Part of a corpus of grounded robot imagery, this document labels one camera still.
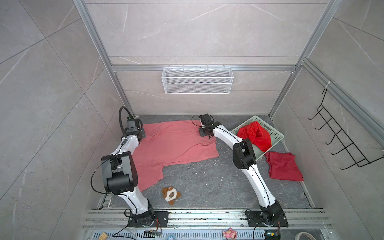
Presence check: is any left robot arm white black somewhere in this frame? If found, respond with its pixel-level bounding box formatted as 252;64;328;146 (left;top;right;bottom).
101;128;155;227

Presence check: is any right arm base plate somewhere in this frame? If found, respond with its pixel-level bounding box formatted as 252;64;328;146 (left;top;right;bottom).
245;210;289;227

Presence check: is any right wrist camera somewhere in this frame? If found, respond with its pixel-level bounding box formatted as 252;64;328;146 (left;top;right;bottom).
199;114;214;127

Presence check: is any white wire mesh shelf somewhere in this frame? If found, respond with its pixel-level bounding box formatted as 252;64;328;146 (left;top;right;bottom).
162;67;234;95

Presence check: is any bright red t shirt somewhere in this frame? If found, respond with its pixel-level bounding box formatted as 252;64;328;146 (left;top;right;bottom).
237;122;272;152

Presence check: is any pink t shirt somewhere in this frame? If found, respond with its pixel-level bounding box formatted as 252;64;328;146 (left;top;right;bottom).
133;120;219;191

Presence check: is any black wire hook rack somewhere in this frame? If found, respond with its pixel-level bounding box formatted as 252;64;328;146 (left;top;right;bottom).
308;89;384;170

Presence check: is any small wooden block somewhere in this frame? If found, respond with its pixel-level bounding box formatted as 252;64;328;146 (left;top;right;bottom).
98;232;109;240

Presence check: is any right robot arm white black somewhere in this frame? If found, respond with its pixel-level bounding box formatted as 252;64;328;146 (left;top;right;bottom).
199;115;285;227

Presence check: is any dark red folded t shirt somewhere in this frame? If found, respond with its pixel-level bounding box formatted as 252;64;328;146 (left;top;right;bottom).
266;152;304;182

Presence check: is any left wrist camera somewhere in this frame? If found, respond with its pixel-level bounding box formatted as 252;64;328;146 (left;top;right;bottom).
127;117;143;129

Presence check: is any light green plastic basket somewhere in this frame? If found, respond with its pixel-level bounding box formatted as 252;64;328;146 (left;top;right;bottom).
231;116;285;161

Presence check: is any pink plush toy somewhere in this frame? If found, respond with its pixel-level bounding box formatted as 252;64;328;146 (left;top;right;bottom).
223;228;238;240

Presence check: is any brown white plush toy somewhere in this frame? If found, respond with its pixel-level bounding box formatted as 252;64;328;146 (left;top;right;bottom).
162;187;181;206

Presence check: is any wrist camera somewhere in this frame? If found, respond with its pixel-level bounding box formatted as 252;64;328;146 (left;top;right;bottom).
127;117;143;129
199;114;214;127

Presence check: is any black corrugated cable hose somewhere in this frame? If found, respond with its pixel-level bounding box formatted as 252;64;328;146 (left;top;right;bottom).
118;106;134;134

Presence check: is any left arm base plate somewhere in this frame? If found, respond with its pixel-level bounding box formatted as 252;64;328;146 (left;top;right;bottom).
128;211;170;228

